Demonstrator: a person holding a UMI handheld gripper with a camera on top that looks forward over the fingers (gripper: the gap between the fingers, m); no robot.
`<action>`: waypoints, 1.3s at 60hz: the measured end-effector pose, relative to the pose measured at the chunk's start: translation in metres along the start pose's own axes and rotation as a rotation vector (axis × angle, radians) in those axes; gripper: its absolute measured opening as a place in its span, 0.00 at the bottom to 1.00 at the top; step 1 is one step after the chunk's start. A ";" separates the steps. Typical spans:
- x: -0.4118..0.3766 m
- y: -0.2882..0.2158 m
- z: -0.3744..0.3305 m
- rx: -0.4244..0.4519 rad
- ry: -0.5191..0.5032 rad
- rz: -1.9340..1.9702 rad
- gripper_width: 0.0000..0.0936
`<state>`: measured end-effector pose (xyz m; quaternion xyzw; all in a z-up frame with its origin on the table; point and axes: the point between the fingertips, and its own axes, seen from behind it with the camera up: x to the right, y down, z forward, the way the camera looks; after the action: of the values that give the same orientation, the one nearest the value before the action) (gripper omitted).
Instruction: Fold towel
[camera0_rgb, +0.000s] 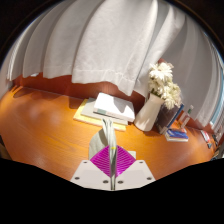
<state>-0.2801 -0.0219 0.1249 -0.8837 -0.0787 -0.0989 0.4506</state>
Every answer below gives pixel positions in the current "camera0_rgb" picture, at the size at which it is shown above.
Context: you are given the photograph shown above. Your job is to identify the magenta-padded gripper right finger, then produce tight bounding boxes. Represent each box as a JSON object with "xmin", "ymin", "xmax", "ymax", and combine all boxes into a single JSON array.
[{"xmin": 114, "ymin": 145, "xmax": 157, "ymax": 191}]

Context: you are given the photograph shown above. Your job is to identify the dark upright book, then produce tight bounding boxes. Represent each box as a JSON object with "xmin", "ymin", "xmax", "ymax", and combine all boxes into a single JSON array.
[{"xmin": 154, "ymin": 103, "xmax": 181, "ymax": 135}]

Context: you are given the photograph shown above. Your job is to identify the pale green towel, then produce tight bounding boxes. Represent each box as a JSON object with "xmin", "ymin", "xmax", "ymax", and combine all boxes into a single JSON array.
[{"xmin": 88, "ymin": 118, "xmax": 138, "ymax": 191}]

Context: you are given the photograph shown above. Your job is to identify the grey book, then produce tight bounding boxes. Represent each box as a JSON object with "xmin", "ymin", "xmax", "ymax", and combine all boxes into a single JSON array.
[{"xmin": 80, "ymin": 97, "xmax": 129, "ymax": 127}]

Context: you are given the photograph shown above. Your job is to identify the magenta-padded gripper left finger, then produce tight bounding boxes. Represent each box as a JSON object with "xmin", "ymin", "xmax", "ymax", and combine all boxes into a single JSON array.
[{"xmin": 70, "ymin": 144, "xmax": 113, "ymax": 191}]

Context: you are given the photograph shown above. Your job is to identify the window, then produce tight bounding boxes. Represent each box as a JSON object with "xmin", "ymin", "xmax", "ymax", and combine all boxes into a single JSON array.
[{"xmin": 209, "ymin": 76, "xmax": 224, "ymax": 134}]

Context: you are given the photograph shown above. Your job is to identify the white flower bouquet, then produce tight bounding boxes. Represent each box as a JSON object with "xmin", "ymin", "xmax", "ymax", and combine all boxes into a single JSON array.
[{"xmin": 147, "ymin": 61, "xmax": 183, "ymax": 110}]

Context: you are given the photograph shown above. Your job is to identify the white vase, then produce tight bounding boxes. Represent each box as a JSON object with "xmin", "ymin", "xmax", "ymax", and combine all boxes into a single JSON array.
[{"xmin": 133, "ymin": 92, "xmax": 166, "ymax": 132}]

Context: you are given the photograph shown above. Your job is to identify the white curtain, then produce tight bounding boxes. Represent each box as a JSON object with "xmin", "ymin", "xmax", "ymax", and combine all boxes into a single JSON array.
[{"xmin": 6, "ymin": 0, "xmax": 224, "ymax": 134}]

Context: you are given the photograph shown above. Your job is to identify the blue flat book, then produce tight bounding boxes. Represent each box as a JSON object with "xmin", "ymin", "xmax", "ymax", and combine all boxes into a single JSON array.
[{"xmin": 164, "ymin": 128, "xmax": 190, "ymax": 143}]

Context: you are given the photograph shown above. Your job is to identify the blue upright book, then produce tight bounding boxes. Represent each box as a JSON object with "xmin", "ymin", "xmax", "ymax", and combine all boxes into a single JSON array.
[{"xmin": 165, "ymin": 103, "xmax": 185, "ymax": 131}]

